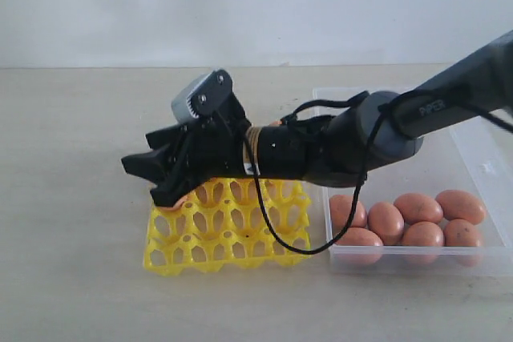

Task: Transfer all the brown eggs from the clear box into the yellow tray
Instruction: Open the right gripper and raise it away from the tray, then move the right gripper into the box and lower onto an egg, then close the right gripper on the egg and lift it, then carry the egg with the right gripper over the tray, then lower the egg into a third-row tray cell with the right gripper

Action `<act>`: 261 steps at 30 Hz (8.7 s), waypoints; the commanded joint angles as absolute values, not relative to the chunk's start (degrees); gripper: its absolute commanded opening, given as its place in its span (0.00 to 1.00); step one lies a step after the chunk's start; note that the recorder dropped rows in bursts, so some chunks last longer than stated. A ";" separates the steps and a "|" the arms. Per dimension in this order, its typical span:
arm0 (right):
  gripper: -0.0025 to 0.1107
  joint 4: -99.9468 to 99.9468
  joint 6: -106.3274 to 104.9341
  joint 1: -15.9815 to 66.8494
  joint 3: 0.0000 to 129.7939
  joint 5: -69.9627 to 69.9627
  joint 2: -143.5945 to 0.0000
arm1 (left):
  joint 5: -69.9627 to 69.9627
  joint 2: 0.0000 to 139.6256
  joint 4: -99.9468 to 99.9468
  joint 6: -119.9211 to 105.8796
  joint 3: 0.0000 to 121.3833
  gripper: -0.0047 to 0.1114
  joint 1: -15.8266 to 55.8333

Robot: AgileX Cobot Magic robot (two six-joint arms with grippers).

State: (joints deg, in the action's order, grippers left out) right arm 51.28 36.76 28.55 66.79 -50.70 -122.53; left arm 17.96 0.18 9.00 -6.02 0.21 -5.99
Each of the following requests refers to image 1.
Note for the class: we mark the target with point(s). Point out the brown egg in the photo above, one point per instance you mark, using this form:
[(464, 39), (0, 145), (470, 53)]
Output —
[(385, 220), (417, 207), (358, 236), (423, 234), (458, 204), (461, 233), (176, 206), (339, 209)]

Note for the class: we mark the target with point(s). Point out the yellow plastic egg tray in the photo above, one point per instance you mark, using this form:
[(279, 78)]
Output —
[(227, 221)]

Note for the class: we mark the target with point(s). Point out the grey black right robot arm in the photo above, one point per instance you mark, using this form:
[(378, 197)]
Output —
[(377, 129)]

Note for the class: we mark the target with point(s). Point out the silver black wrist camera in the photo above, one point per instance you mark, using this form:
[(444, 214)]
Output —
[(201, 97)]

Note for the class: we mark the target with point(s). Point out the clear plastic container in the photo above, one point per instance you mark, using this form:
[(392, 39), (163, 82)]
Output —
[(465, 157)]

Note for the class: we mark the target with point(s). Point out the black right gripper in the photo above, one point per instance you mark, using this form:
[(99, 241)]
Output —
[(191, 153)]

